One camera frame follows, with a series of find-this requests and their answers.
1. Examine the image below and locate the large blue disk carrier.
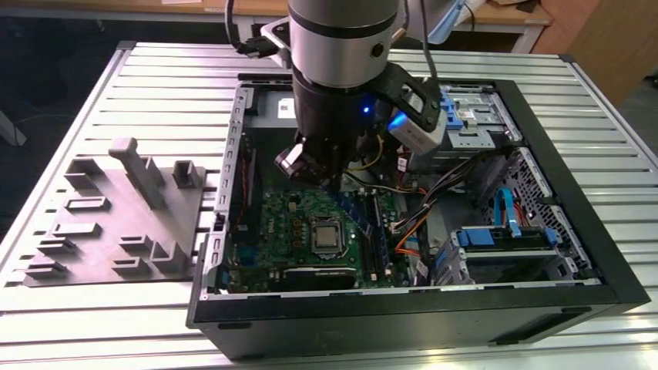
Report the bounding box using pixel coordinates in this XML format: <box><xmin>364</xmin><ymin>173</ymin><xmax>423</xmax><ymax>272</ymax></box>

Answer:
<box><xmin>439</xmin><ymin>92</ymin><xmax>468</xmax><ymax>131</ymax></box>

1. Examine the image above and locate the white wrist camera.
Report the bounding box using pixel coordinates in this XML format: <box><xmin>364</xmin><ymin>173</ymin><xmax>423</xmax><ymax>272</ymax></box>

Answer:
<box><xmin>387</xmin><ymin>102</ymin><xmax>448</xmax><ymax>155</ymax></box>

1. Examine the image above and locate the silver CPU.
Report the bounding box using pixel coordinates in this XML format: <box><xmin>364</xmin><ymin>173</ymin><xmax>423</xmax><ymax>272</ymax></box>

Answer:
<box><xmin>311</xmin><ymin>225</ymin><xmax>344</xmax><ymax>250</ymax></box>

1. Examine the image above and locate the wooden desk with white frame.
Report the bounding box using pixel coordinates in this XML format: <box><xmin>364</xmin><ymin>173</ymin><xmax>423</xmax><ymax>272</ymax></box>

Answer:
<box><xmin>0</xmin><ymin>0</ymin><xmax>556</xmax><ymax>55</ymax></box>

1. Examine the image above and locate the low metal disk bay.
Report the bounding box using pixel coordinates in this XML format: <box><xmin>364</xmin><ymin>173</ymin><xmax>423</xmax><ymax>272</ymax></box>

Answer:
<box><xmin>431</xmin><ymin>227</ymin><xmax>584</xmax><ymax>288</ymax></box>

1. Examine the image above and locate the black open PC case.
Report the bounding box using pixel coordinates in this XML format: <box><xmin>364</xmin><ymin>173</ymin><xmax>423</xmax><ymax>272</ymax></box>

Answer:
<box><xmin>184</xmin><ymin>72</ymin><xmax>651</xmax><ymax>362</ymax></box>

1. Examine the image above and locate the black cable with metal plug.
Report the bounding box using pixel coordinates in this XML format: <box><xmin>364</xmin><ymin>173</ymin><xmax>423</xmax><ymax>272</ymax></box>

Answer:
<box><xmin>224</xmin><ymin>0</ymin><xmax>275</xmax><ymax>61</ymax></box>

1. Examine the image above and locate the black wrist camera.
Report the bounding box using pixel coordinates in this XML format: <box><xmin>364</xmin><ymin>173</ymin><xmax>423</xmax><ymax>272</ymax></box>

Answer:
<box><xmin>273</xmin><ymin>144</ymin><xmax>329</xmax><ymax>182</ymax></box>

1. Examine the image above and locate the black CPU socket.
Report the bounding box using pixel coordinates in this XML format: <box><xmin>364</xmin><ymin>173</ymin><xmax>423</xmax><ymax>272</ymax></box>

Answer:
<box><xmin>305</xmin><ymin>215</ymin><xmax>351</xmax><ymax>259</ymax></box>

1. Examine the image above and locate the black graphics card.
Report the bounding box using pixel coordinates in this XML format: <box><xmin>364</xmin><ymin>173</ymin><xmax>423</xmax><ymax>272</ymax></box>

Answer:
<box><xmin>269</xmin><ymin>265</ymin><xmax>359</xmax><ymax>292</ymax></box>

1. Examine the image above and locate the brown wooden cabinet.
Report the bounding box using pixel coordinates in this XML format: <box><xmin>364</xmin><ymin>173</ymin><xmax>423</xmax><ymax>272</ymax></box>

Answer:
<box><xmin>533</xmin><ymin>0</ymin><xmax>658</xmax><ymax>105</ymax></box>

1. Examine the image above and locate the green motherboard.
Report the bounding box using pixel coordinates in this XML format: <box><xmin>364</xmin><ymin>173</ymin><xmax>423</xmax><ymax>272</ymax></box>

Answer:
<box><xmin>220</xmin><ymin>187</ymin><xmax>412</xmax><ymax>294</ymax></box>

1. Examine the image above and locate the blue flat wire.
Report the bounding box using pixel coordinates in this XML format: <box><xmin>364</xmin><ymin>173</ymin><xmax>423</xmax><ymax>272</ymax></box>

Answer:
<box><xmin>491</xmin><ymin>187</ymin><xmax>523</xmax><ymax>237</ymax></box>

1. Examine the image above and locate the black wire bundle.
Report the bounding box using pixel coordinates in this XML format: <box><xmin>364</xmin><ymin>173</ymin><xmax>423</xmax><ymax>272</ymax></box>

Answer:
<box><xmin>388</xmin><ymin>152</ymin><xmax>495</xmax><ymax>234</ymax></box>

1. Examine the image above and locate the grey power supply unit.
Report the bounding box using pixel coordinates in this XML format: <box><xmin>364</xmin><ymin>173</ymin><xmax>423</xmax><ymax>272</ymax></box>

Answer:
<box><xmin>244</xmin><ymin>90</ymin><xmax>329</xmax><ymax>190</ymax></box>

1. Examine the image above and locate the grey parts rack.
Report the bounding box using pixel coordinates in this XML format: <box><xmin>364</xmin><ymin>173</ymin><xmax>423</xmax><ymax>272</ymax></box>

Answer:
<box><xmin>22</xmin><ymin>136</ymin><xmax>209</xmax><ymax>288</ymax></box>

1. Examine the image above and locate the yellow wire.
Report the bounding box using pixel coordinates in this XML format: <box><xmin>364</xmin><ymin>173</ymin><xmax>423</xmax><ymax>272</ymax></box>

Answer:
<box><xmin>344</xmin><ymin>134</ymin><xmax>384</xmax><ymax>173</ymax></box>

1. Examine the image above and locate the blue disk carrier with disk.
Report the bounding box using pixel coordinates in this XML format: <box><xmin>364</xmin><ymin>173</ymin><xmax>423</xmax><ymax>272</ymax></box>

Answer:
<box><xmin>451</xmin><ymin>227</ymin><xmax>559</xmax><ymax>250</ymax></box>

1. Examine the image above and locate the orange wire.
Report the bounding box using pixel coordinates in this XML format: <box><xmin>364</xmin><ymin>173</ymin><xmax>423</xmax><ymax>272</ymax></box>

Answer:
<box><xmin>393</xmin><ymin>227</ymin><xmax>428</xmax><ymax>256</ymax></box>

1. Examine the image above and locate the tall metal disk bay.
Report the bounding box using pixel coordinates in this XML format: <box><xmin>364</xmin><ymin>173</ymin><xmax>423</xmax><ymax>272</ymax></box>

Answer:
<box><xmin>409</xmin><ymin>86</ymin><xmax>520</xmax><ymax>174</ymax></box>

